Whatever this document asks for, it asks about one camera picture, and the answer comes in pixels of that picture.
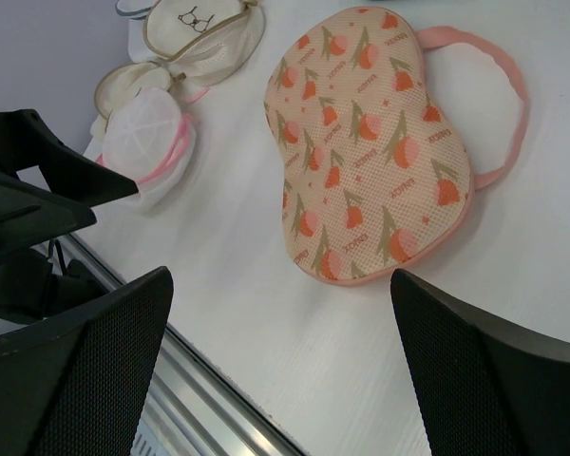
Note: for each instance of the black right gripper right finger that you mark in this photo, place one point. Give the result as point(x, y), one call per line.
point(484, 385)

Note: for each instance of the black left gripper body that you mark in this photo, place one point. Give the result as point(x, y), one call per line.
point(48, 279)

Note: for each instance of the beige trim laundry bag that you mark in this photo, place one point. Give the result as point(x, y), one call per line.
point(124, 83)

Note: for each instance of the aluminium table rail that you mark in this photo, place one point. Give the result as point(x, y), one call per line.
point(191, 409)

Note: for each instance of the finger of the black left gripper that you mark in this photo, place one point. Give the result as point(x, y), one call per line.
point(30, 215)
point(26, 141)

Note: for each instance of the pink trim white laundry bag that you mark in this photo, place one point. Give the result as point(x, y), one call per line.
point(149, 140)

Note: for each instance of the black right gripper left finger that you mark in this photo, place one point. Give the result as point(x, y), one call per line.
point(75, 383)

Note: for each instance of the tulip print mesh laundry bag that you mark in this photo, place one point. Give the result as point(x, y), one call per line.
point(375, 175)

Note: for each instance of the beige bra-logo laundry bag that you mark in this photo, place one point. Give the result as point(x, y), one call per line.
point(204, 42)

